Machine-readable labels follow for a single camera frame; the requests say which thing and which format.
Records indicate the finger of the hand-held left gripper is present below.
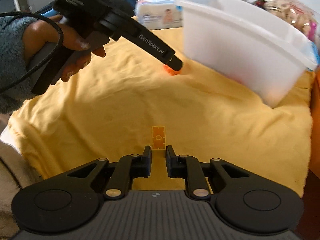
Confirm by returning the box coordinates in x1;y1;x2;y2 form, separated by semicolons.
163;43;184;72

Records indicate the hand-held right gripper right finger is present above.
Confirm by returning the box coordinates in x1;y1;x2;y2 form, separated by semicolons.
166;145;251;201

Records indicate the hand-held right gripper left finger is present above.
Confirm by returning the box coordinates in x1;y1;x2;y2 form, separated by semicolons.
65;145;153;201

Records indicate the orange toy block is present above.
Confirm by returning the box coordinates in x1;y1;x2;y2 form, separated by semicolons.
162;64;182;76

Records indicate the narrow yellow toy block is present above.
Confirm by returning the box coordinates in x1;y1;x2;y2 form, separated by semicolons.
152;126;167;151

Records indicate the white plastic storage bin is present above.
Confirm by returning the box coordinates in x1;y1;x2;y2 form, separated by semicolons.
176;0;318;108

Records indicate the person's left forearm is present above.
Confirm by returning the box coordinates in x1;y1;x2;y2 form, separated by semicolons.
0;16;38;115

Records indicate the person's left hand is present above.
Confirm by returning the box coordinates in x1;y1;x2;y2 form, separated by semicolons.
22;14;107;83

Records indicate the yellow blanket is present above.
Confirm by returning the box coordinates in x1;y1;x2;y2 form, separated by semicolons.
8;27;313;198

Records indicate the baby wipes pack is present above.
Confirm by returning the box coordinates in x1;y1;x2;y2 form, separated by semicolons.
135;0;185;30

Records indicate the clear snack bag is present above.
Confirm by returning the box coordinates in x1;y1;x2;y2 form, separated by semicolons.
265;0;320;43

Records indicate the beige fluffy cloth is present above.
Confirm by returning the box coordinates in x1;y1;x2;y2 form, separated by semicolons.
0;120;45;233

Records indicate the orange box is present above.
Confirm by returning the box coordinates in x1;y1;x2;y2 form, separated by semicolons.
309;66;320;177

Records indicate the black cable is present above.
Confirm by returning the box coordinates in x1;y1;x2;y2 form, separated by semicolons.
0;12;64;93

